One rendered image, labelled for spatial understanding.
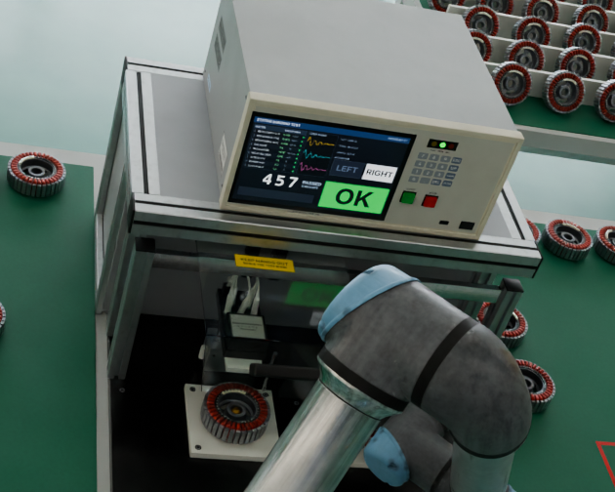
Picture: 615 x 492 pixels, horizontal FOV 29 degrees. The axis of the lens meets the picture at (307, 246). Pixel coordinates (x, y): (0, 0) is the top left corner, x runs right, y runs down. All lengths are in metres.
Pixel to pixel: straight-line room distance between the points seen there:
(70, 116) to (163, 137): 2.03
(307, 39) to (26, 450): 0.78
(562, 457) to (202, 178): 0.84
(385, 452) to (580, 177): 3.00
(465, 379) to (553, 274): 1.36
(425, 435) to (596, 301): 1.00
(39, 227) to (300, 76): 0.71
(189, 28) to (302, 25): 2.69
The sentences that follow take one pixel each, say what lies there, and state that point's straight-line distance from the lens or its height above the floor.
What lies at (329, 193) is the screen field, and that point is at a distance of 1.83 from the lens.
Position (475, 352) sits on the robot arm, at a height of 1.40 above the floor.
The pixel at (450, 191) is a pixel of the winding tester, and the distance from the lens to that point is 1.87.
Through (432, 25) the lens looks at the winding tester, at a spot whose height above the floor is 1.32.
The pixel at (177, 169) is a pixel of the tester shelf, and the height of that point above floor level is 1.11.
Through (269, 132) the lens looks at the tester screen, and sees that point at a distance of 1.74.
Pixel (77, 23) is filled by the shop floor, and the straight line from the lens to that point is 4.48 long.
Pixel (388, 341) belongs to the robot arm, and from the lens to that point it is 1.28.
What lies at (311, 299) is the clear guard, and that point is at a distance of 1.78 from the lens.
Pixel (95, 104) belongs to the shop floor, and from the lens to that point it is 4.04.
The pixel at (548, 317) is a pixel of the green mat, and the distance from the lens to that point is 2.49.
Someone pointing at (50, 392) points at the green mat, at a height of 0.75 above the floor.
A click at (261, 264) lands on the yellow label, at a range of 1.82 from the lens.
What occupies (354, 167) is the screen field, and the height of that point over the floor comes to 1.22.
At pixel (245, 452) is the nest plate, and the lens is 1.92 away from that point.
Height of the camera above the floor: 2.19
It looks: 37 degrees down
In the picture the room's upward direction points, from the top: 19 degrees clockwise
